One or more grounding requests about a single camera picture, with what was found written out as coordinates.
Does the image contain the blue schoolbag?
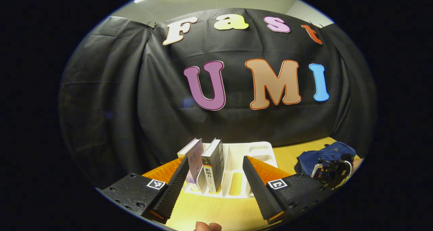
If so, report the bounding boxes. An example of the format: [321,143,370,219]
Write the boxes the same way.
[294,141,357,184]

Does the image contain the dark grey book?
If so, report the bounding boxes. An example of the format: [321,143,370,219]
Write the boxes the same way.
[201,138,225,194]

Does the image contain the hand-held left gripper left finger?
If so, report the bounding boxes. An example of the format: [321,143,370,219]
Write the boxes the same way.
[101,156,190,225]

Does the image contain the pink book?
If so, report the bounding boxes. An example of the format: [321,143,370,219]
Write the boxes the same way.
[177,138,204,185]

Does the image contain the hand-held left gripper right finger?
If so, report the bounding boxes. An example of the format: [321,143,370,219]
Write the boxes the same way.
[242,155,335,225]

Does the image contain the white plastic bookshelf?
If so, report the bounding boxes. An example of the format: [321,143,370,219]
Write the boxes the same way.
[183,141,278,199]

